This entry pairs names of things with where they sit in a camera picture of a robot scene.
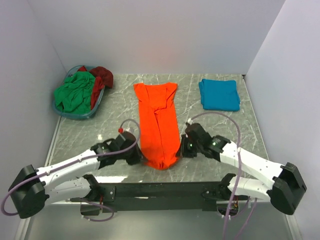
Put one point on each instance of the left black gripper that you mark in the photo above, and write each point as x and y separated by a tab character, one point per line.
137	158

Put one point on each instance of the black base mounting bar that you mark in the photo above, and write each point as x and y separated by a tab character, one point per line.
161	196

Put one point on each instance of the blue plastic basket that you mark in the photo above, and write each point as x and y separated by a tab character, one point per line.
84	116

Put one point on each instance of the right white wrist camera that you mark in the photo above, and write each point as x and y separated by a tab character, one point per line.
189	122

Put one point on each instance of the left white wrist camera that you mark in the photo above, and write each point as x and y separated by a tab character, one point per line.
121	130

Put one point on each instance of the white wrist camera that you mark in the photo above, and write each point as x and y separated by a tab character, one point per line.
189	122
121	130

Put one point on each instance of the green t shirt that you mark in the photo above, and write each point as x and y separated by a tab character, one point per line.
74	96

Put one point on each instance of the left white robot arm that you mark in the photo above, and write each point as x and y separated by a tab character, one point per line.
35	188

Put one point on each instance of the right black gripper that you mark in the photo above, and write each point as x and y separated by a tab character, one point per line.
182	150

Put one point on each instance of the aluminium frame rail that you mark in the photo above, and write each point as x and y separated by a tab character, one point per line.
165	211

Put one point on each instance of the dark red t shirt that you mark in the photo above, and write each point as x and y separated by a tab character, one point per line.
103	78

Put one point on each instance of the folded blue t shirt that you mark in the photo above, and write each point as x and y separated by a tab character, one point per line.
219	95

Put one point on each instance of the orange t shirt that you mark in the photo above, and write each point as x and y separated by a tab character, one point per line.
160	136

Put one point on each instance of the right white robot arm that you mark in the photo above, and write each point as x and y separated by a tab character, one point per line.
281	185

